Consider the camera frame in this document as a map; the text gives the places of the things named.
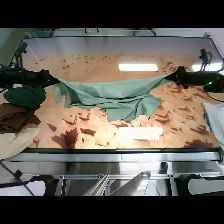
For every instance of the silver frame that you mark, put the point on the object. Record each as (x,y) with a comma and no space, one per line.
(113,156)

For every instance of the dark green garment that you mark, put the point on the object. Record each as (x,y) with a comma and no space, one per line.
(24,96)

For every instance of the pale blue garment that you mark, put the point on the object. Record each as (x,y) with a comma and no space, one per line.
(215,121)

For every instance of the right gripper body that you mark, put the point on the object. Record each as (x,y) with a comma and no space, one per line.
(179,75)

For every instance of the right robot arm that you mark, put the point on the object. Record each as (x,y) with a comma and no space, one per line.
(201,78)

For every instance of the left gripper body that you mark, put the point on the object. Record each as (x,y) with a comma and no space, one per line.
(47,79)

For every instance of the brown garment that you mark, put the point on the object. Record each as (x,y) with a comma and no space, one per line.
(15,116)

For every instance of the cream garment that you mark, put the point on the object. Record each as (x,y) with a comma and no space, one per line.
(15,141)

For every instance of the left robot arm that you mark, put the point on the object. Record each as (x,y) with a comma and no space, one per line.
(16,77)

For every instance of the light green shirt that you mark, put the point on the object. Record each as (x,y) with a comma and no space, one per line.
(113,96)

